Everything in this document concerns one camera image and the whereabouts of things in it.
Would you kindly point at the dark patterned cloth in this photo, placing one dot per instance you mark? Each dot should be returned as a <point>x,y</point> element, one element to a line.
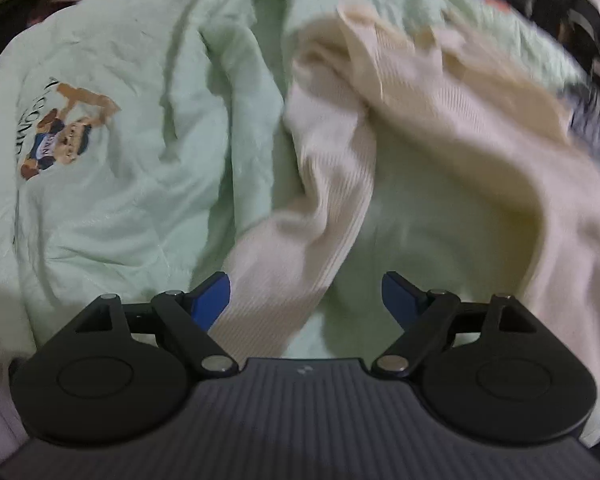
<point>575,35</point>

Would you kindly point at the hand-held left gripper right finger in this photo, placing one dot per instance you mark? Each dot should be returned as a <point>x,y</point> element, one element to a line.
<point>397,300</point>

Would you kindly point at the light green bear-print sweatshirt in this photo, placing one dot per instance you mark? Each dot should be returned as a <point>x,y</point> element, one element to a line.
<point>130,185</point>

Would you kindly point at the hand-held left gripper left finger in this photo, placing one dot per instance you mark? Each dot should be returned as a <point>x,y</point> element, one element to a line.
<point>211,300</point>

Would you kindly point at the cream ribbed knit garment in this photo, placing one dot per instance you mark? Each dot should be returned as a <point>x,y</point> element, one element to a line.
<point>430,160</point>

